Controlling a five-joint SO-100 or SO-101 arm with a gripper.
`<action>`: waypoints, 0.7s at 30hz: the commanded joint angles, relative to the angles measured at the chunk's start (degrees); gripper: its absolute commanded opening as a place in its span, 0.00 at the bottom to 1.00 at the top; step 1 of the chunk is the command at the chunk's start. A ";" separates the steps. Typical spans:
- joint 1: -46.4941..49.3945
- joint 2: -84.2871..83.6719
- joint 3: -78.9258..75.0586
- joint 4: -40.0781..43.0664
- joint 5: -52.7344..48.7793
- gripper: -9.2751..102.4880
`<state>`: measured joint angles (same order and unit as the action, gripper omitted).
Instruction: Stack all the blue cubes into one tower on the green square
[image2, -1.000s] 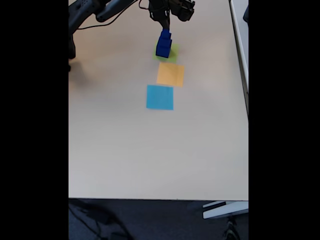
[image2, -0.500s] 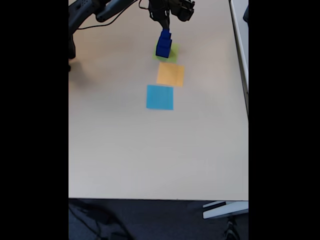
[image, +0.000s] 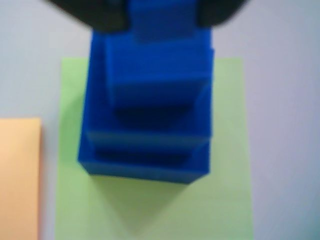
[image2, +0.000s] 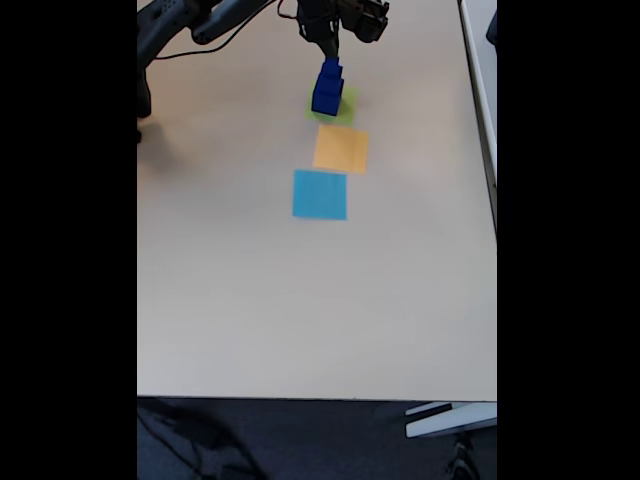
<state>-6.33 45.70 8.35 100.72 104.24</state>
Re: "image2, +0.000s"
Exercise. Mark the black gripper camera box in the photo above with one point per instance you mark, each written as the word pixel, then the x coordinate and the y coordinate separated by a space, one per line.
pixel 367 20

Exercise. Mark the light blue paper square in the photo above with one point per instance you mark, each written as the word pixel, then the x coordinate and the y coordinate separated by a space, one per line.
pixel 320 195

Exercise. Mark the orange paper square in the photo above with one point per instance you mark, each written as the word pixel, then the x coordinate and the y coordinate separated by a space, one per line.
pixel 342 150

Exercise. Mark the green paper square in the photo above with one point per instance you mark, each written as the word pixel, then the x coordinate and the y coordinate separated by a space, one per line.
pixel 349 107

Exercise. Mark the large blue cube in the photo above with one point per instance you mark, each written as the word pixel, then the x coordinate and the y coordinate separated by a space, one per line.
pixel 325 104

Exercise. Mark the white table foot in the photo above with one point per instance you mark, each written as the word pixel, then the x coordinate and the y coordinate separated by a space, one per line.
pixel 450 422

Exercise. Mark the white neighbouring table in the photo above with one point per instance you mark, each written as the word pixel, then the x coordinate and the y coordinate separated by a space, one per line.
pixel 482 100

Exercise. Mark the small blue cube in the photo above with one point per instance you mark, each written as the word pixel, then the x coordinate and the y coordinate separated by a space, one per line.
pixel 331 70

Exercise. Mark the dark object on neighbouring table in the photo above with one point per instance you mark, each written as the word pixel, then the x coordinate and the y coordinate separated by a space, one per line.
pixel 492 27

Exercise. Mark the medium blue cube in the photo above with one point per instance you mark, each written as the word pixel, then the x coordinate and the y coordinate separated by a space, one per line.
pixel 327 86

